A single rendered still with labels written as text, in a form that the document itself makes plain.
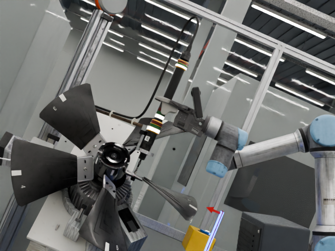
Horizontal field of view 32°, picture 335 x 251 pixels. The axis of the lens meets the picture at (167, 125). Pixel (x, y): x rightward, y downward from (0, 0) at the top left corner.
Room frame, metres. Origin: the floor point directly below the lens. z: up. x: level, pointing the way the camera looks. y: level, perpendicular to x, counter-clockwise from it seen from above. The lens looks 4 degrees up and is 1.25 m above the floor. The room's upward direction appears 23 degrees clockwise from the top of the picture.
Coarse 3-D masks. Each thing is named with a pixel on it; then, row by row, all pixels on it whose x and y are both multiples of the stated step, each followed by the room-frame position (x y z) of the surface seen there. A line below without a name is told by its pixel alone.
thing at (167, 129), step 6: (144, 120) 2.40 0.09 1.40; (150, 120) 2.38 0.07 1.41; (138, 126) 2.36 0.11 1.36; (162, 126) 2.31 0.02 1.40; (168, 126) 2.31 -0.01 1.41; (174, 126) 2.31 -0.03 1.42; (132, 132) 2.34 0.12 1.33; (138, 132) 2.31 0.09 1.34; (162, 132) 2.26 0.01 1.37; (168, 132) 2.26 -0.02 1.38; (174, 132) 2.26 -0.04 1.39; (180, 132) 2.27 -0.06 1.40; (132, 138) 2.28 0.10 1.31; (138, 138) 2.25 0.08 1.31; (156, 138) 2.22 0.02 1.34; (126, 144) 2.24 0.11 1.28; (132, 144) 2.21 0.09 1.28
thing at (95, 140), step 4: (96, 136) 2.18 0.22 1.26; (100, 136) 2.17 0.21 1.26; (92, 140) 2.18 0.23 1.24; (96, 140) 2.18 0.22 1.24; (104, 140) 2.16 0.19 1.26; (88, 144) 2.19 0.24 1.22; (92, 144) 2.18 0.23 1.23; (96, 144) 2.18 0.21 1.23; (100, 144) 2.17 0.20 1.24; (84, 148) 2.19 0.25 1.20; (88, 148) 2.19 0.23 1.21; (92, 148) 2.18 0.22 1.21; (96, 148) 2.17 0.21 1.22; (92, 152) 2.18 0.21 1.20; (96, 152) 2.17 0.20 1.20
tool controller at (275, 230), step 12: (252, 216) 1.48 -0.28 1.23; (264, 216) 1.52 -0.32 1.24; (276, 216) 1.58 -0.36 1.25; (240, 228) 1.57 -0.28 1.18; (252, 228) 1.43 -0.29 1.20; (264, 228) 1.34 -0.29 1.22; (276, 228) 1.34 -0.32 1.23; (288, 228) 1.34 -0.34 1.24; (300, 228) 1.34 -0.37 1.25; (240, 240) 1.55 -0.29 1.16; (252, 240) 1.40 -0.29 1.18; (264, 240) 1.34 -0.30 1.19; (276, 240) 1.34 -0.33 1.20; (288, 240) 1.34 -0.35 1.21; (300, 240) 1.34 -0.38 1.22
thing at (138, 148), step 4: (144, 128) 2.17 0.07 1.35; (140, 132) 2.17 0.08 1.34; (144, 132) 2.16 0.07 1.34; (144, 136) 2.16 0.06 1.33; (140, 140) 2.17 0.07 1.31; (140, 144) 2.16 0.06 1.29; (136, 148) 2.14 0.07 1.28; (140, 148) 2.12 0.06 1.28; (144, 152) 2.12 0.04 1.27; (148, 152) 2.12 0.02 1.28; (152, 156) 2.14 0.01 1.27
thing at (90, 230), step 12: (108, 192) 2.05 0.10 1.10; (96, 204) 1.97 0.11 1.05; (108, 204) 2.02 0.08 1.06; (96, 216) 1.95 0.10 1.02; (108, 216) 2.00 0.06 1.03; (84, 228) 1.89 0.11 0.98; (96, 228) 1.93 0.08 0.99; (108, 228) 1.97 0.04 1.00; (120, 228) 2.05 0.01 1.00; (96, 240) 1.91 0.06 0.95; (108, 240) 1.95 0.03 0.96; (120, 240) 2.01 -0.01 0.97
